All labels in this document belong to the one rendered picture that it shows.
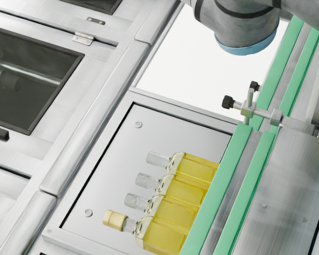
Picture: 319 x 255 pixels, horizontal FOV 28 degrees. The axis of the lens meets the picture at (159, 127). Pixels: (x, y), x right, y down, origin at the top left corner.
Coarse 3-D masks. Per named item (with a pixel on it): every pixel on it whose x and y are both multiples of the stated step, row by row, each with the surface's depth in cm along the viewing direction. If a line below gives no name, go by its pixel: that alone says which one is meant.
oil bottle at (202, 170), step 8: (184, 152) 139; (168, 160) 139; (176, 160) 138; (184, 160) 138; (192, 160) 138; (200, 160) 138; (208, 160) 138; (168, 168) 138; (176, 168) 136; (184, 168) 136; (192, 168) 136; (200, 168) 136; (208, 168) 136; (216, 168) 136; (184, 176) 136; (192, 176) 135; (200, 176) 135; (208, 176) 135; (208, 184) 135
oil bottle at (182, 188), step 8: (168, 176) 136; (176, 176) 136; (160, 184) 135; (168, 184) 135; (176, 184) 135; (184, 184) 135; (192, 184) 134; (200, 184) 134; (160, 192) 134; (168, 192) 133; (176, 192) 133; (184, 192) 133; (192, 192) 133; (200, 192) 133; (184, 200) 132; (192, 200) 132; (200, 200) 132
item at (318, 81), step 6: (318, 72) 119; (318, 78) 120; (318, 84) 121; (318, 90) 124; (312, 96) 124; (312, 102) 126; (312, 108) 127; (306, 114) 129; (312, 114) 130; (306, 120) 131
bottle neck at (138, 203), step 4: (128, 196) 134; (132, 196) 134; (136, 196) 134; (140, 196) 135; (128, 200) 134; (132, 200) 134; (136, 200) 134; (140, 200) 134; (144, 200) 134; (124, 204) 135; (128, 204) 134; (132, 204) 134; (136, 204) 134; (140, 204) 133; (144, 204) 133; (136, 208) 134; (140, 208) 134; (144, 208) 133
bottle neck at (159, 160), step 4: (152, 152) 141; (156, 152) 141; (148, 156) 140; (152, 156) 140; (156, 156) 140; (160, 156) 140; (164, 156) 140; (148, 160) 141; (152, 160) 140; (156, 160) 140; (160, 160) 140; (164, 160) 139; (152, 164) 141; (156, 164) 140; (160, 164) 140; (164, 164) 139; (164, 168) 140
